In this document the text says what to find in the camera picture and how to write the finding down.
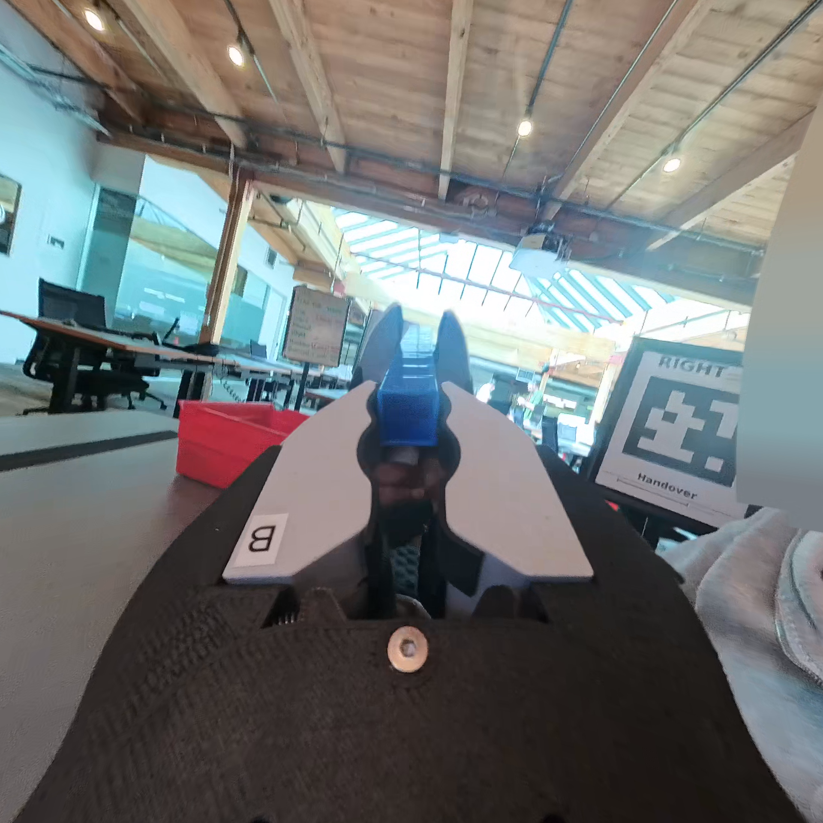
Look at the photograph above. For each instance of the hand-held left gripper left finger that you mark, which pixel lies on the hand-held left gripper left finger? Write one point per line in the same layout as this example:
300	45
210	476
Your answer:
308	501

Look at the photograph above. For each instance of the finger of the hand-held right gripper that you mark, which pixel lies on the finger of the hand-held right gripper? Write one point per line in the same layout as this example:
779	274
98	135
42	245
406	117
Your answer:
453	353
382	341

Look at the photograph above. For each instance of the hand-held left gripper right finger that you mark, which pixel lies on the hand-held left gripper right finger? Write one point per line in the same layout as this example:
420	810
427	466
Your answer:
514	508

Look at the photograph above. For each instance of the long blue square bar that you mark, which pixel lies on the long blue square bar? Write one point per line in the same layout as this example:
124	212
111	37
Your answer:
411	411

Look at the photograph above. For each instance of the wooden office desk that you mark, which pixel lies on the wooden office desk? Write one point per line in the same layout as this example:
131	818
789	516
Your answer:
96	337

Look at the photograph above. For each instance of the person's right hand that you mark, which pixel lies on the person's right hand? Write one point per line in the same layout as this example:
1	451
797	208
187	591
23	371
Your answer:
405	485

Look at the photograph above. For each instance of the whiteboard on stand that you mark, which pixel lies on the whiteboard on stand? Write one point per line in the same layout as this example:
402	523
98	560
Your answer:
315	325

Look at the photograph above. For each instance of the red plastic bin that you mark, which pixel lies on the red plastic bin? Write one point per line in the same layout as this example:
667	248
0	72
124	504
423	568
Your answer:
218	443

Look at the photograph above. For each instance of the black white marker sign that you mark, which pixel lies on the black white marker sign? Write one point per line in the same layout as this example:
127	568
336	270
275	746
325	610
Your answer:
617	463

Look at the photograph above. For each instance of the ceiling projector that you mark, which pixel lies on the ceiling projector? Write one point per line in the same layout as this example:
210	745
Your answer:
537	260

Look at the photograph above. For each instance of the wooden pillar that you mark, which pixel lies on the wooden pillar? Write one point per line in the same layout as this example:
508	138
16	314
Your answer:
228	257

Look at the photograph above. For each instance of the ceiling spot light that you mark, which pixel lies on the ceiling spot light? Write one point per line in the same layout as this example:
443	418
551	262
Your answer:
236	56
525	127
671	164
94	19

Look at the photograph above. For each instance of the black office chair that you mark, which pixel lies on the black office chair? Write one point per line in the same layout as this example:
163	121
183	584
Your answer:
71	308

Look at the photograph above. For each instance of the wall logo sign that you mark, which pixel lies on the wall logo sign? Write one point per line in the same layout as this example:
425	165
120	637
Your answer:
8	215

